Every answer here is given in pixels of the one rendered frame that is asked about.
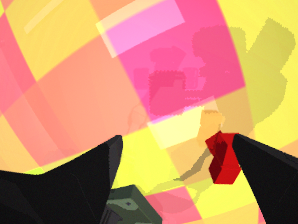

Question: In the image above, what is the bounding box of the red cube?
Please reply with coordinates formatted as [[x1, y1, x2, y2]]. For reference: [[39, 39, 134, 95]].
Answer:
[[216, 132, 239, 165], [205, 131, 221, 156], [208, 153, 241, 185]]

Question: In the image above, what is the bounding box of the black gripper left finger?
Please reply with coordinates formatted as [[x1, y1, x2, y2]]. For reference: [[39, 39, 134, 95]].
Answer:
[[0, 135, 124, 224]]

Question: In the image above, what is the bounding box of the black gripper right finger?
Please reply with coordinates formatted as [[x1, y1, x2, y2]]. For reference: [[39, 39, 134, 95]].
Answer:
[[233, 135, 298, 224]]

